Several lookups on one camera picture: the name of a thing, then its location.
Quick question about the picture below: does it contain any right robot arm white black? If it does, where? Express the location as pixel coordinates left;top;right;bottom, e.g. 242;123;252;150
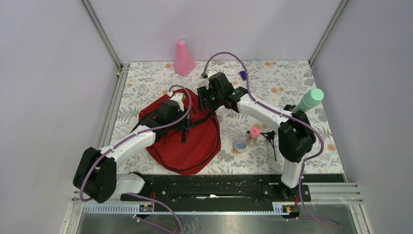
197;72;316;201

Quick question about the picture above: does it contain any small purple eraser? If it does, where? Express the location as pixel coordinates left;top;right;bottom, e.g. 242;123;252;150
239;71;248;81

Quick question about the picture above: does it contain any mint green bottle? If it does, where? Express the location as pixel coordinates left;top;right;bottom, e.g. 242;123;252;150
292;88;324;113

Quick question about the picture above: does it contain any clear cup with colourful bits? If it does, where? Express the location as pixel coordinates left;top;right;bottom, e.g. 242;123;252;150
233;137;247;154

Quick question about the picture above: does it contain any floral table mat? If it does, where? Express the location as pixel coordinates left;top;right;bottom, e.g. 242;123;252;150
111;60;344;175

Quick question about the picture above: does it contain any pink capped small bottle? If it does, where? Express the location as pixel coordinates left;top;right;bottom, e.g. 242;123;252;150
246;126;261;146

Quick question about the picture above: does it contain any pink cone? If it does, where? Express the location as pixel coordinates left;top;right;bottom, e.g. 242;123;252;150
174;40;196;77

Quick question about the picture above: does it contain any red student backpack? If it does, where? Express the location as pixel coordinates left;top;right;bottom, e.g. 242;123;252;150
146;89;221;175

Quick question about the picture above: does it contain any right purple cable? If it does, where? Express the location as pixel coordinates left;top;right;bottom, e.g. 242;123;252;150
200;51;341;228

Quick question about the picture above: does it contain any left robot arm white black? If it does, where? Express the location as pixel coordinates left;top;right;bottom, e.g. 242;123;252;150
73;93;190;203

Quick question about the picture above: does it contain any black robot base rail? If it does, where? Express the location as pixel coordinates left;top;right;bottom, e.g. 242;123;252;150
120;174;345;212

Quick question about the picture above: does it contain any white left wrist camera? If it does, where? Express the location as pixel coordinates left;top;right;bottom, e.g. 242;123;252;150
167;91;186;112

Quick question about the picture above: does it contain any slotted cable duct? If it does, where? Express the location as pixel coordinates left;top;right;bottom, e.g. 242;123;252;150
83;202;294;215

